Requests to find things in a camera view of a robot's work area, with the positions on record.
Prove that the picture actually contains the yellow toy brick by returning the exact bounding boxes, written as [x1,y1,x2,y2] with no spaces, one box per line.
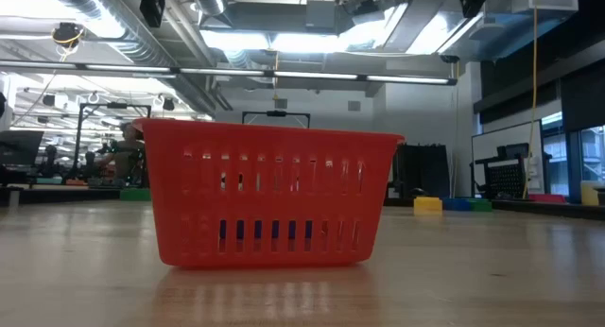
[413,196,443,216]

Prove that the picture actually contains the black computer monitor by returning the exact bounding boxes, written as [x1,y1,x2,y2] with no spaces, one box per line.
[0,129,44,166]

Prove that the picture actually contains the red plastic basket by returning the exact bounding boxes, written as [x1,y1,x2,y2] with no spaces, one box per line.
[131,117,406,270]

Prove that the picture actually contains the long ceiling light strip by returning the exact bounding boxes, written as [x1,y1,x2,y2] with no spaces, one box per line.
[0,58,458,87]

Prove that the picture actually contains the blue toy brick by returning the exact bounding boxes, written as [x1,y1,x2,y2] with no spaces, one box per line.
[218,219,314,241]
[441,198,472,212]

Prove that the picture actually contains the person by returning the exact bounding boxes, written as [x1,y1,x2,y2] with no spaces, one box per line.
[99,122,146,186]

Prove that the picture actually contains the black pegboard cart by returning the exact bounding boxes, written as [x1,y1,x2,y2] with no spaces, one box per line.
[470,142,552,199]

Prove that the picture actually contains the yellow hanging cable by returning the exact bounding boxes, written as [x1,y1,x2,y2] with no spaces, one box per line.
[521,0,539,199]

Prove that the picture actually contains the black distant camera stand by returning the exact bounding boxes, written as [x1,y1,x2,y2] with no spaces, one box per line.
[241,110,312,129]

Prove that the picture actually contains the black cabinet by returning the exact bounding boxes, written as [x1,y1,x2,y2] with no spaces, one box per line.
[395,144,451,199]

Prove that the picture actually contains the red bin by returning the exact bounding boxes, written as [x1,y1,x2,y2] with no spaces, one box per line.
[527,193,567,204]

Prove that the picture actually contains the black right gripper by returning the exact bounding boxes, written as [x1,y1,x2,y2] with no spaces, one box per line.
[454,0,488,19]

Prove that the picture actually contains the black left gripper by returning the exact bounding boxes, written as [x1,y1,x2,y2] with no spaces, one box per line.
[120,0,166,29]

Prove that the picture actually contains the grey duct box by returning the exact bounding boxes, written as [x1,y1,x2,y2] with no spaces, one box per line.
[305,0,337,29]

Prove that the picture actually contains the whiteboard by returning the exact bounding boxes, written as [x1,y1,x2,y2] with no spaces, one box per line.
[471,119,545,196]

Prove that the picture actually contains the yellow bin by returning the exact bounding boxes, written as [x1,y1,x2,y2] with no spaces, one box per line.
[579,181,601,207]

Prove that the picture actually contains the black cable reel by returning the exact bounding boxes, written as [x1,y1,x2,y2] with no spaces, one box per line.
[50,22,86,49]

